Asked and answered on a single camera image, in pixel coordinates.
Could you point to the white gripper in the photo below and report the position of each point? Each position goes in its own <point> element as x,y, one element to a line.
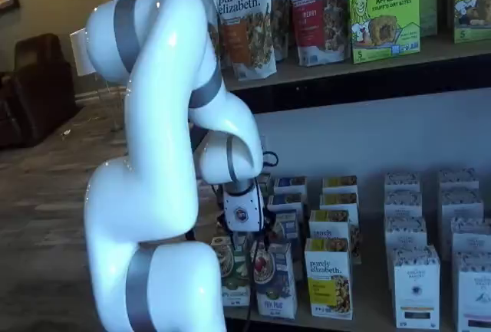
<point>243,209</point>

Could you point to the blue and white cereal box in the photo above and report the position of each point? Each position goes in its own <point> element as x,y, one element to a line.
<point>287,224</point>
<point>290,184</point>
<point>276,282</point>
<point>287,201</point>

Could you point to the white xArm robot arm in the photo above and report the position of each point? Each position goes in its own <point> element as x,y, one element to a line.
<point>153,194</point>

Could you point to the green and white cereal box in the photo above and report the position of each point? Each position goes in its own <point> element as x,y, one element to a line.
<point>234,278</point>

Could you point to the yellow purely elizabeth box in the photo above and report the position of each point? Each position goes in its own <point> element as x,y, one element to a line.
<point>328,278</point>
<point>339,184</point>
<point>339,201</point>
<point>330,224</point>

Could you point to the white granola box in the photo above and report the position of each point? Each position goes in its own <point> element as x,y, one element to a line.
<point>404,232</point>
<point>473,293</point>
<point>457,178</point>
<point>472,232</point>
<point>402,181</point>
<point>460,201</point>
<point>416,290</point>
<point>403,203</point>

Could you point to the black metal shelf rack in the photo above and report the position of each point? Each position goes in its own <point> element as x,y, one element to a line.
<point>345,90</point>

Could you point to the green Bobo's apple pie box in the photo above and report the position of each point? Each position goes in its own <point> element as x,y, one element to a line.
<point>383,17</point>

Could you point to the green Bobo's snack box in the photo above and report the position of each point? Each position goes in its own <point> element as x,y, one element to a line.
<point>427,2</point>
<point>473,2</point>

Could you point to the orange granola pouch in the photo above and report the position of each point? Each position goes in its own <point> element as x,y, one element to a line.
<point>245,33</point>

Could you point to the white granola pouch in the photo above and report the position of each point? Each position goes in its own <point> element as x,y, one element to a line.
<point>280,14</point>

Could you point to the red granola pouch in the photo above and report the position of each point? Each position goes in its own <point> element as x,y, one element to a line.
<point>318,21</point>

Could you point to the white table lamp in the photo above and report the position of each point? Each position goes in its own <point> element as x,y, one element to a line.
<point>80,56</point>

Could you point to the brown armchair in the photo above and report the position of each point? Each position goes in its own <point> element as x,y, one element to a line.
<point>34,94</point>

